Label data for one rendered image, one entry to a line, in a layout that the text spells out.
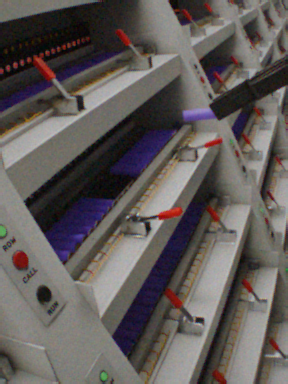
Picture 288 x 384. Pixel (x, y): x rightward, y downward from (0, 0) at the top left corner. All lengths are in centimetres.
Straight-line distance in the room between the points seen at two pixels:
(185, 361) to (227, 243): 32
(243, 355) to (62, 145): 59
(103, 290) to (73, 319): 8
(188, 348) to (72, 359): 28
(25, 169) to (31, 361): 20
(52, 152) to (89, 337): 22
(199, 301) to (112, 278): 26
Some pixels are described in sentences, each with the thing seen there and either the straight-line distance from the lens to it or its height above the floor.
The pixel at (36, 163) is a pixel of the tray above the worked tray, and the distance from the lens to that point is 48.
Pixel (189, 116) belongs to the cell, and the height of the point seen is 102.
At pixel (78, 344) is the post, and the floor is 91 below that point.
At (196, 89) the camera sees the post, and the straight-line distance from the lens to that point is 97.
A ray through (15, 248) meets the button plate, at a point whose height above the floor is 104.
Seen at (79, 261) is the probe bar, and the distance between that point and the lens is 55.
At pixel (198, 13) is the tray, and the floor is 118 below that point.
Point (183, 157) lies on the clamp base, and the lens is 84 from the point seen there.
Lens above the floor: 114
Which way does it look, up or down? 16 degrees down
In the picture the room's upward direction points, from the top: 29 degrees counter-clockwise
